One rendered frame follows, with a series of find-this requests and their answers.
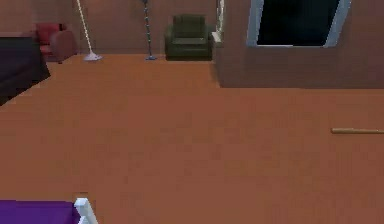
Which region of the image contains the blue floor lamp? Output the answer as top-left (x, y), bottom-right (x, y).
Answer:
top-left (139, 0), bottom-right (158, 62)

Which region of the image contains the white framed dark window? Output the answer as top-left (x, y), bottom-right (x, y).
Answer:
top-left (245, 0), bottom-right (353, 48)

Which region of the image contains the black bed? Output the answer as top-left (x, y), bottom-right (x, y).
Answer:
top-left (0, 35), bottom-right (52, 107)

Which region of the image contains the purple bed with white frame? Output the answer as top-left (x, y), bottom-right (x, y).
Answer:
top-left (0, 197), bottom-right (100, 224)

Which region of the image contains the red armchair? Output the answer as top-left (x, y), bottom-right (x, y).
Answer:
top-left (34, 22), bottom-right (79, 65)

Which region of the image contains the tan wooden bat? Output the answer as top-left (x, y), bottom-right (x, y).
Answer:
top-left (330, 127), bottom-right (384, 135)

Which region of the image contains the white floor lamp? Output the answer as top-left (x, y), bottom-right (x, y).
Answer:
top-left (75, 0), bottom-right (104, 63)

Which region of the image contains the dark green armchair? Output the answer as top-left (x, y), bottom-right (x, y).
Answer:
top-left (164, 13), bottom-right (216, 62)

